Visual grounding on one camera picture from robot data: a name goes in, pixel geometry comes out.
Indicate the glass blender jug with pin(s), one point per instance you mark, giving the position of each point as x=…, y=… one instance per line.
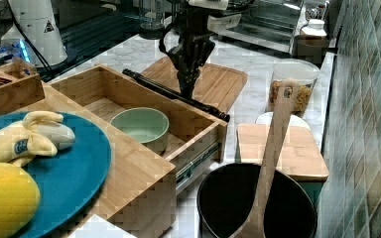
x=152, y=15

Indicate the green ceramic bowl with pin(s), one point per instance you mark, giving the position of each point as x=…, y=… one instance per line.
x=148, y=126

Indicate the green box with wooden lid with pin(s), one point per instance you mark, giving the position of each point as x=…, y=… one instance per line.
x=300, y=158

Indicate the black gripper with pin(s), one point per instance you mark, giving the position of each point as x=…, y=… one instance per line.
x=194, y=36

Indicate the yellow plush fruit toy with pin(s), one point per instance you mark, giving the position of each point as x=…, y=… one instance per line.
x=19, y=199

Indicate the bamboo cutting board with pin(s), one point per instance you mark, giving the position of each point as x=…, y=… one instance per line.
x=218, y=86

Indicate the blue round plate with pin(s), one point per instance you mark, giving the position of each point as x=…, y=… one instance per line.
x=68, y=180

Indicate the black cooking pot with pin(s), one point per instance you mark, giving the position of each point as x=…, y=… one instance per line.
x=226, y=195

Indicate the white lidded jar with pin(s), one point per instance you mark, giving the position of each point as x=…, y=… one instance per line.
x=312, y=42

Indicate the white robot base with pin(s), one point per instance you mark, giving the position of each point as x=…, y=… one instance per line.
x=35, y=26

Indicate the wooden tray box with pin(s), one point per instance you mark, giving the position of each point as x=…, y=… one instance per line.
x=20, y=86

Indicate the white plate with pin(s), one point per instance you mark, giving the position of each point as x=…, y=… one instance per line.
x=266, y=119

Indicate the metal toaster oven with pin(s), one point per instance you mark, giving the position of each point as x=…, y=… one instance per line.
x=266, y=23

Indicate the wooden cabinet top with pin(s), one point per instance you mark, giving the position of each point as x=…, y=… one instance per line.
x=138, y=194

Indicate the plush peeled banana toy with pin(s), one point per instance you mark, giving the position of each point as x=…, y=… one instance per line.
x=39, y=133

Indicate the black drawer handle bar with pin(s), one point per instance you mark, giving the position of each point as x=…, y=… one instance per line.
x=162, y=89

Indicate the wooden spatula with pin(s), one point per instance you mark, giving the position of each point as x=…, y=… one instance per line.
x=253, y=225

